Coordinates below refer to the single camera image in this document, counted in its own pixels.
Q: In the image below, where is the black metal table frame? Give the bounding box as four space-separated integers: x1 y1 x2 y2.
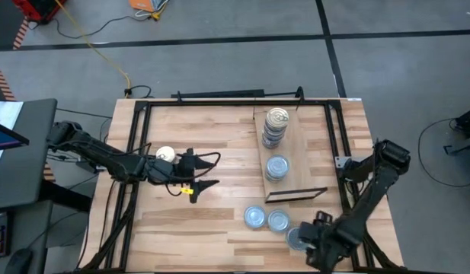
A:
72 97 407 274

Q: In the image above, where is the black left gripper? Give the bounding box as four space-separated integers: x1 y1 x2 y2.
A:
144 156 222 205

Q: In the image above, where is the red tool box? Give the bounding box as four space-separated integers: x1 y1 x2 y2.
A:
11 0 68 24

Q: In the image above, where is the black bar with rods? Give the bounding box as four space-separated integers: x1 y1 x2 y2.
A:
171 86 305 112

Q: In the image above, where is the yellow power cable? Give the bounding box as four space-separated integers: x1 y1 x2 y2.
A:
53 0 133 89

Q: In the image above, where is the grey desk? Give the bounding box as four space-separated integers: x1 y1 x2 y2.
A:
0 97 59 212

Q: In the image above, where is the black floor device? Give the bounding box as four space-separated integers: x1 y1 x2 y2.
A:
443 105 470 155

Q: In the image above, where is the black plug with cable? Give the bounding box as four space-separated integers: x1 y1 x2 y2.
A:
123 84 154 100

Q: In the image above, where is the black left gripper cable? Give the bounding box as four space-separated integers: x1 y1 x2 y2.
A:
135 142 222 197

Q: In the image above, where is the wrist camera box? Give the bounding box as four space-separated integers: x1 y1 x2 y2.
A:
176 147 200 180
313 210 334 226

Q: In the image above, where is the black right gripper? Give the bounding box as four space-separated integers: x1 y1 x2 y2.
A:
297 221 354 273

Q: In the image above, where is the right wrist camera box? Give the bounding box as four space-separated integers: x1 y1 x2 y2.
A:
313 210 334 226

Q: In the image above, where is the black computer mouse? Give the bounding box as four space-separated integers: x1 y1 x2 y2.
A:
4 247 34 274

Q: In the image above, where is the white paper sheet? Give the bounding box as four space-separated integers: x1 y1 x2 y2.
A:
0 100 24 168

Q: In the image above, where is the laptop screen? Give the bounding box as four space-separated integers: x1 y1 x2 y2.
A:
0 119 30 153

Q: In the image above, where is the wooden shelf with black frame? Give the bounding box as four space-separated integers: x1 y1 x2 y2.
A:
252 105 329 204

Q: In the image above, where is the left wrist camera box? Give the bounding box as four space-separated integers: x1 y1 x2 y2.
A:
176 147 200 180

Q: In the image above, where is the orange box with cables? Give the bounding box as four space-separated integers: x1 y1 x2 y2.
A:
128 0 171 22

